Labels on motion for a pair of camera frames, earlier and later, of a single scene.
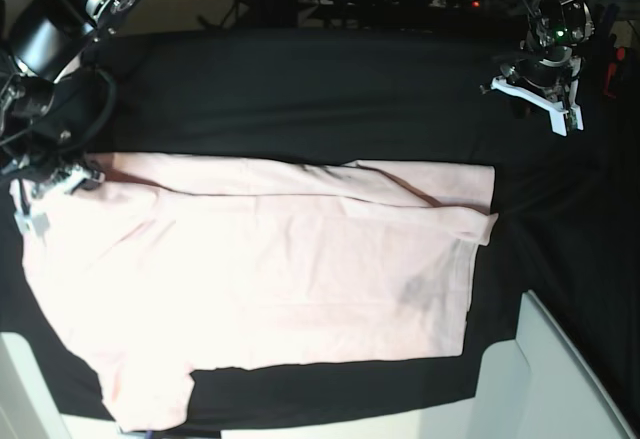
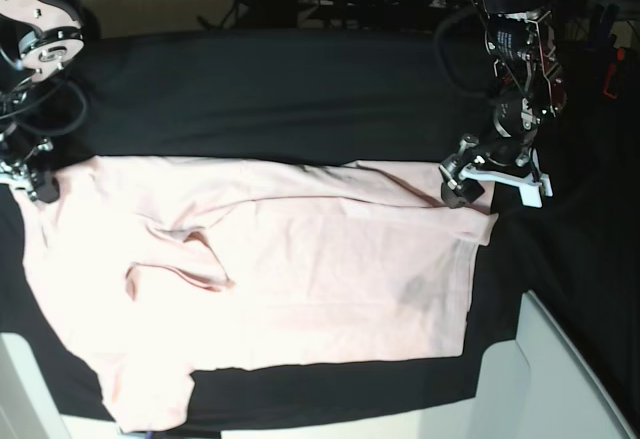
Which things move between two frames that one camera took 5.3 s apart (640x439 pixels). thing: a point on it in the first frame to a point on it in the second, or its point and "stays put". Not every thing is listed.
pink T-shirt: [180, 262] stays put
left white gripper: [66, 180] to [16, 174]
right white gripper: [558, 110] to [526, 173]
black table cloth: [568, 208] stays put
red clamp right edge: [620, 55] stays put
